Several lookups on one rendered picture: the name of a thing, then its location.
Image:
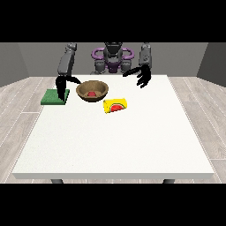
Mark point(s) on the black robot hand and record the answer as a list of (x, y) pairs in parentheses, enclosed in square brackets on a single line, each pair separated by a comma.
[(61, 86), (143, 75)]

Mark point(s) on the green square pad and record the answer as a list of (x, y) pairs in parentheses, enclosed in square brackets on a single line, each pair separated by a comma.
[(54, 97)]

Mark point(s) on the brown wooden bowl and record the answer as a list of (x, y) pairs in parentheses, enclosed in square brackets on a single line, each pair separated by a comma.
[(92, 90)]

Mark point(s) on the small red ball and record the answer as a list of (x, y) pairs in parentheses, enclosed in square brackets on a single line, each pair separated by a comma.
[(91, 94)]

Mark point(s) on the yellow cup with melon print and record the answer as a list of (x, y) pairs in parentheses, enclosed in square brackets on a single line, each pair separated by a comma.
[(115, 105)]

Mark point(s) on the grey robot trunk purple rings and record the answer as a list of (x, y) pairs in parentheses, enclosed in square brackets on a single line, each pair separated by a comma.
[(112, 60)]

